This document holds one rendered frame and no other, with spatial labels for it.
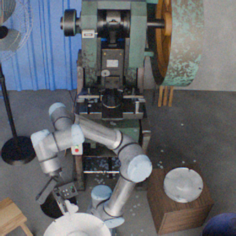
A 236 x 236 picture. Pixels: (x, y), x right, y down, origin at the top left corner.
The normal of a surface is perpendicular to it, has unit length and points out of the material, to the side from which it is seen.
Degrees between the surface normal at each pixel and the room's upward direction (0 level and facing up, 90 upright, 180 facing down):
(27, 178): 0
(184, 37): 77
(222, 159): 0
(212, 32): 90
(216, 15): 90
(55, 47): 90
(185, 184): 0
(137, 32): 90
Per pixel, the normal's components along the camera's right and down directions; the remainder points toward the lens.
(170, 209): 0.03, -0.76
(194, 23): 0.04, 0.25
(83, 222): 0.35, 0.07
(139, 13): 0.04, -0.08
